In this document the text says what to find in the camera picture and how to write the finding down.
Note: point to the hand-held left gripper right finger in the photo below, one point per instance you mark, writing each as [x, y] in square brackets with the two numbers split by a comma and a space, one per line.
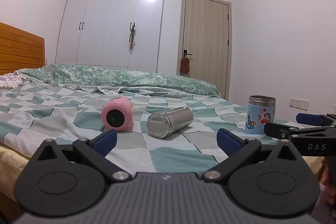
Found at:
[229, 142]

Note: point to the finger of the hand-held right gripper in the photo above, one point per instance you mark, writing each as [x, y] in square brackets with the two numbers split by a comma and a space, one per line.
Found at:
[309, 119]
[274, 129]

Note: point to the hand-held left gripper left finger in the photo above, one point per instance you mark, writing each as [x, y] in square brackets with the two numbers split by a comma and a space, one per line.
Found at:
[104, 142]

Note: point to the pink cup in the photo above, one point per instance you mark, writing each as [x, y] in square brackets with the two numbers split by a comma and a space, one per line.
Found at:
[116, 116]

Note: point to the silver steel cup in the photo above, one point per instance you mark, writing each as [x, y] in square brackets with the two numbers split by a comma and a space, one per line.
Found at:
[170, 120]

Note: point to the blue cartoon cup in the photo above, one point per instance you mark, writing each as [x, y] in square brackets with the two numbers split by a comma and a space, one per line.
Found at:
[258, 115]

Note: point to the person's right hand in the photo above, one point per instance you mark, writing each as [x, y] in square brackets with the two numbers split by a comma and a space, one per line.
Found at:
[326, 182]

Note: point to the checkered bed blanket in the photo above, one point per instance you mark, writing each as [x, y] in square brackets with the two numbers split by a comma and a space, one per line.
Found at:
[170, 157]

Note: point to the green floral quilt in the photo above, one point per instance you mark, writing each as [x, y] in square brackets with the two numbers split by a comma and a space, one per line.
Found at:
[118, 78]

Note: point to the brown hanging pouch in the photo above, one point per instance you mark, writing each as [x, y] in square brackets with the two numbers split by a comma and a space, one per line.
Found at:
[184, 65]

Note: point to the yellow bed sheet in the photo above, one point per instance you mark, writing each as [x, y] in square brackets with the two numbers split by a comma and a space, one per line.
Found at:
[11, 163]

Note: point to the beige wooden door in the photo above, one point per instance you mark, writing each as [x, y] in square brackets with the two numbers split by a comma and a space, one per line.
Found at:
[207, 43]

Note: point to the green hanging ornament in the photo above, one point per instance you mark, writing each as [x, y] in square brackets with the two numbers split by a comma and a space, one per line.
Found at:
[132, 35]

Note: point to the lace-trimmed pillow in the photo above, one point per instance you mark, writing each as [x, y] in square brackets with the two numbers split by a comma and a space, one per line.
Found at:
[10, 79]

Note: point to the white wardrobe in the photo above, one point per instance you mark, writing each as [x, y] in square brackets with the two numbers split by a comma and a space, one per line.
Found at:
[110, 24]

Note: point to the wooden headboard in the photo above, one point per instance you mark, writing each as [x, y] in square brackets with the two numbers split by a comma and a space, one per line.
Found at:
[18, 50]

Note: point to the white wall socket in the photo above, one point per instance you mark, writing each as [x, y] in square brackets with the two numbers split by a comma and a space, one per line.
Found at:
[334, 109]
[299, 103]

